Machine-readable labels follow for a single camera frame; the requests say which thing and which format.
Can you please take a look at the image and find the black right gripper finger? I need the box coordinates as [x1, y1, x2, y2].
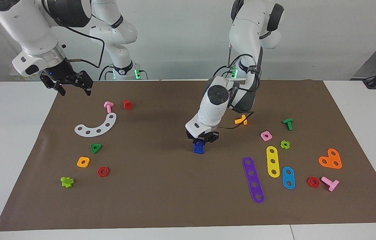
[74, 70, 94, 96]
[40, 73, 66, 96]

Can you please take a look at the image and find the yellow perforated strip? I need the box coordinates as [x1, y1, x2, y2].
[266, 146, 280, 178]

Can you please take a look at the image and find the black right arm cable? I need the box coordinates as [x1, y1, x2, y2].
[64, 26, 105, 69]

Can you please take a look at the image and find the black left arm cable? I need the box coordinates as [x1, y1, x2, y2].
[213, 43, 262, 130]

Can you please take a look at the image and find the brown table mat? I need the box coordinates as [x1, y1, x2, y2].
[0, 79, 376, 232]

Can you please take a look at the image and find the white curved perforated strip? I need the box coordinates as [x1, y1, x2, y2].
[74, 113, 117, 137]

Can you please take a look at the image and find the orange heart perforated plate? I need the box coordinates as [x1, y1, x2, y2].
[318, 148, 342, 169]

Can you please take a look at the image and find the black base cable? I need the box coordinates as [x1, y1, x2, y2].
[212, 65, 233, 79]
[99, 65, 113, 80]

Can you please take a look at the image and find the white box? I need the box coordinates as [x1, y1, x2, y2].
[10, 65, 41, 81]

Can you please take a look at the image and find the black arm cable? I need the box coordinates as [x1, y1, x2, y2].
[64, 26, 105, 69]
[213, 43, 262, 130]

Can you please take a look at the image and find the purple perforated strip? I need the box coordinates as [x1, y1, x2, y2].
[242, 157, 265, 204]

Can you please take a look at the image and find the blue perforated strip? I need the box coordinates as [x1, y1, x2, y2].
[282, 166, 296, 190]

